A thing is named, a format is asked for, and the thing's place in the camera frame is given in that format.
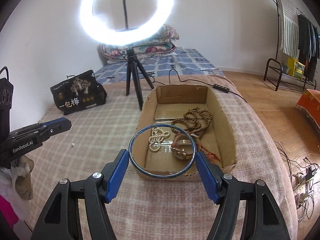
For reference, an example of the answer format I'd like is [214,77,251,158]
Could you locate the dark blue bangle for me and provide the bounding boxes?
[128,124,197,180]

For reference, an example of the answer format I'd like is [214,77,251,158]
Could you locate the yellow box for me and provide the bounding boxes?
[286,56,305,81]

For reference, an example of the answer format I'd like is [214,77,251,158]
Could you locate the black phone holder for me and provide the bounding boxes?
[111,0,138,32]

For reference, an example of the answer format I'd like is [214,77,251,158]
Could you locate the blue patterned bed sheet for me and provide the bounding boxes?
[93,48,224,83]

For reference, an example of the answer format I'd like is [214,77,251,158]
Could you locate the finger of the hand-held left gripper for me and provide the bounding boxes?
[9,117,72,140]

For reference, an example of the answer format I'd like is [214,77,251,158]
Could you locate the brown strap wristwatch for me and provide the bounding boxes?
[171,133,195,161]

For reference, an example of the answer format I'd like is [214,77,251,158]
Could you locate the long brown bead necklace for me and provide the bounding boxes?
[171,107,213,138]

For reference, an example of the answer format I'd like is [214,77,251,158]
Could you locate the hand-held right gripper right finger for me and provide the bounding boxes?
[196,151,299,240]

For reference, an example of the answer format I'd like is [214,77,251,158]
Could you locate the pink plaid blanket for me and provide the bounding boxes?
[24,74,298,240]

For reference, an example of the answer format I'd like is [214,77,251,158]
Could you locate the red cord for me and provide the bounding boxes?
[192,134,222,163]

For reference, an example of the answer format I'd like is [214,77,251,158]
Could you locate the black inline cable switch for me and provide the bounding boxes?
[212,84,230,93]

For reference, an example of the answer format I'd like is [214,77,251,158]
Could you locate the folded floral quilt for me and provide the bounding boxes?
[101,24,180,65]

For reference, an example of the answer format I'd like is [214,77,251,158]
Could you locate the person's left hand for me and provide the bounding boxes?
[11,155,35,201]

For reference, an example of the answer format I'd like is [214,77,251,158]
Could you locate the dark hanging clothes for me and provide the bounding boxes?
[297,14,320,83]

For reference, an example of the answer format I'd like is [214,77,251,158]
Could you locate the black metal clothes rack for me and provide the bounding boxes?
[263,0,320,92]

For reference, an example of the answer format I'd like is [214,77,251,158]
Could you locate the white pearl bracelet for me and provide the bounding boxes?
[149,128,170,152]

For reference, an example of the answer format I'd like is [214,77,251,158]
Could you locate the cardboard box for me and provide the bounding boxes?
[136,84,237,179]

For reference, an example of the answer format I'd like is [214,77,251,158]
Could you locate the white ring light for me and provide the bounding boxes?
[79,0,178,47]

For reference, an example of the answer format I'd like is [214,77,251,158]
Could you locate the person's left forearm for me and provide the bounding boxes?
[0,166,29,230]

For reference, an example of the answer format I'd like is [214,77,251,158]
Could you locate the tangle of floor cables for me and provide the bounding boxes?
[274,141,320,220]

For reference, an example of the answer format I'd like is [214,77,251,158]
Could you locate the orange patterned cloth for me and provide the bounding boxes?
[295,89,320,128]

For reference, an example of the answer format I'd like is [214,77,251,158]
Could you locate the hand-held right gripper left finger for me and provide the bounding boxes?
[30,149,130,240]

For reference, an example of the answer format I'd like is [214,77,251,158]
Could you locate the black tripod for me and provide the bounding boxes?
[124,47,155,112]

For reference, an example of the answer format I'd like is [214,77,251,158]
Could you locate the striped hanging cloth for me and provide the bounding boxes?
[276,0,300,59]

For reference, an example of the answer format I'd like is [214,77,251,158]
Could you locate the black snack bag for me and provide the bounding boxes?
[50,70,108,116]

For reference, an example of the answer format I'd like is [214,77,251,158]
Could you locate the black ring light cable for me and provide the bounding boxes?
[169,68,248,103]

